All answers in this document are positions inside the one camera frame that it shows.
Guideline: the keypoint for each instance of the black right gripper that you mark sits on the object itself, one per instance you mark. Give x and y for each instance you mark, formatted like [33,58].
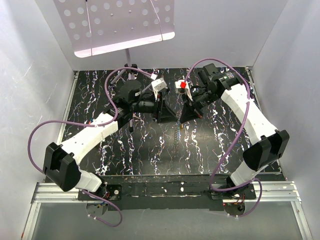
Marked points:
[191,111]

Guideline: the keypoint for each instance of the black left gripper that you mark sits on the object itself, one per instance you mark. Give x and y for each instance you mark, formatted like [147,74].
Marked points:
[162,113]

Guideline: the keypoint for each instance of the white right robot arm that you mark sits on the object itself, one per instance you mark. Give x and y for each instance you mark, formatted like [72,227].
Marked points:
[268,144]

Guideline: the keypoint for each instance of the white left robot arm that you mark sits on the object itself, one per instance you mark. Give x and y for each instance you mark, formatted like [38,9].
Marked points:
[62,161]

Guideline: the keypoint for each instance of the white perforated music stand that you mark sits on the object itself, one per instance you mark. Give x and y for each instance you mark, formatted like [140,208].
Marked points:
[95,27]

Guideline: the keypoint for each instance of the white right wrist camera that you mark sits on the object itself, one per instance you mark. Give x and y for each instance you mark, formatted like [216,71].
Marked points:
[182,87]

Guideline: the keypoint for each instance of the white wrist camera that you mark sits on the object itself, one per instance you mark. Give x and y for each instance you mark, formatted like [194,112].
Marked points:
[158,85]
[182,87]

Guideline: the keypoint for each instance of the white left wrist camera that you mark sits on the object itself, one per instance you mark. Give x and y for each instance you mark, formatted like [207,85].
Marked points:
[158,85]

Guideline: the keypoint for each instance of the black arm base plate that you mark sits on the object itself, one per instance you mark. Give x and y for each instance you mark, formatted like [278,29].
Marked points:
[174,192]

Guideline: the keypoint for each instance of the aluminium rail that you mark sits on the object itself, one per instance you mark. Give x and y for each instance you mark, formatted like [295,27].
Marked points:
[272,191]

